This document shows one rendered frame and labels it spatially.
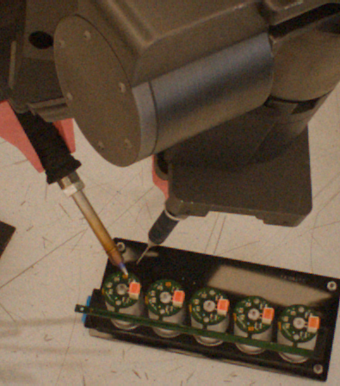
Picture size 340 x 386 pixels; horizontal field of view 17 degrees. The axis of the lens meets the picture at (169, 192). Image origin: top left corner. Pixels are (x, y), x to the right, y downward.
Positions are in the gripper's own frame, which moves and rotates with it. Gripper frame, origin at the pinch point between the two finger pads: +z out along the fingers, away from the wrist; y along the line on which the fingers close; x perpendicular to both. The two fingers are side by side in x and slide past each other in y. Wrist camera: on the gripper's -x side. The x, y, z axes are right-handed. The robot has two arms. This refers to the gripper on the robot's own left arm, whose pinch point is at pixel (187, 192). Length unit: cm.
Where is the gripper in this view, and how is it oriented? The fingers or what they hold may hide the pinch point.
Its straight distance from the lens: 58.2
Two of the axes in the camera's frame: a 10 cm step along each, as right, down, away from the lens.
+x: 9.7, 1.1, 2.3
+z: -2.5, 4.2, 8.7
